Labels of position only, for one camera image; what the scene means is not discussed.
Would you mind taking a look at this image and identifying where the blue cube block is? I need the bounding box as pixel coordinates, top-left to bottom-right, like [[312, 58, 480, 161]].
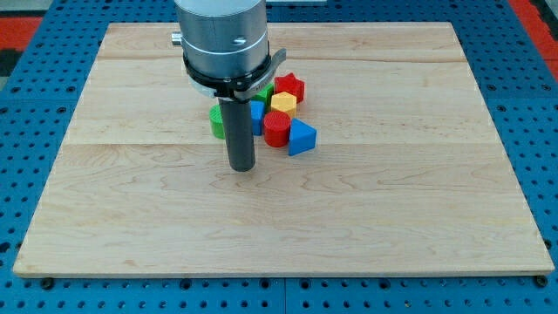
[[250, 100, 265, 136]]

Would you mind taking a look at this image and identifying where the red cylinder block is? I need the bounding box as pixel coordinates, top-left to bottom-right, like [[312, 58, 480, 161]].
[[263, 111, 291, 147]]

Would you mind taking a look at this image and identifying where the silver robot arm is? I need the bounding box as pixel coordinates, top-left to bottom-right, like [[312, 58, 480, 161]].
[[174, 0, 287, 172]]

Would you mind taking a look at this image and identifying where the green block behind rod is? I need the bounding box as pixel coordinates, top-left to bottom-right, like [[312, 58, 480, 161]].
[[252, 83, 275, 111]]

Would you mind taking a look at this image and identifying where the wooden board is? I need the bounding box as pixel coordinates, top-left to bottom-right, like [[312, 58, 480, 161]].
[[13, 22, 554, 278]]

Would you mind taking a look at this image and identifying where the blue triangle block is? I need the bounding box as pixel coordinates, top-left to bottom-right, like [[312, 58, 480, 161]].
[[288, 119, 317, 156]]

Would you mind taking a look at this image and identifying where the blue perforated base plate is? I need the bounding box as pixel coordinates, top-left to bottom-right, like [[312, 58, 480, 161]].
[[1, 0, 557, 313]]

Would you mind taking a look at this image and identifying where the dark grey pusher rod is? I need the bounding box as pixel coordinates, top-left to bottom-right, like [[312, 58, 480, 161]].
[[219, 99, 255, 172]]

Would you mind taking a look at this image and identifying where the red star block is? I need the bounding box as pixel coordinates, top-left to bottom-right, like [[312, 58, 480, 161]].
[[274, 72, 305, 103]]

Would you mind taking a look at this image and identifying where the yellow hexagon block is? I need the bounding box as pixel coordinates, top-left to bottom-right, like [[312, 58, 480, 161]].
[[270, 92, 297, 119]]

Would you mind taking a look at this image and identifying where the green cylinder block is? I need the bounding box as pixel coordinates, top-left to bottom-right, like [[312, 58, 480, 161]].
[[208, 105, 225, 140]]

